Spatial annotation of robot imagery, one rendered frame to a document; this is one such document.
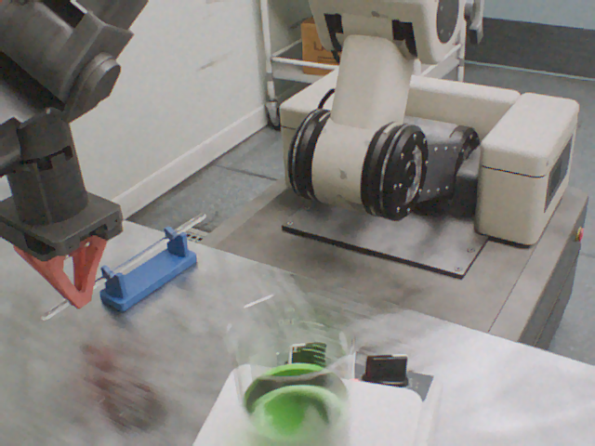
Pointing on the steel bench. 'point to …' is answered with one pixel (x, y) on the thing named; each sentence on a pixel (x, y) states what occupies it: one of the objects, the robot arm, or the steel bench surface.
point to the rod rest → (148, 274)
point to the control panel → (417, 382)
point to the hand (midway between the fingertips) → (79, 295)
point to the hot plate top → (383, 436)
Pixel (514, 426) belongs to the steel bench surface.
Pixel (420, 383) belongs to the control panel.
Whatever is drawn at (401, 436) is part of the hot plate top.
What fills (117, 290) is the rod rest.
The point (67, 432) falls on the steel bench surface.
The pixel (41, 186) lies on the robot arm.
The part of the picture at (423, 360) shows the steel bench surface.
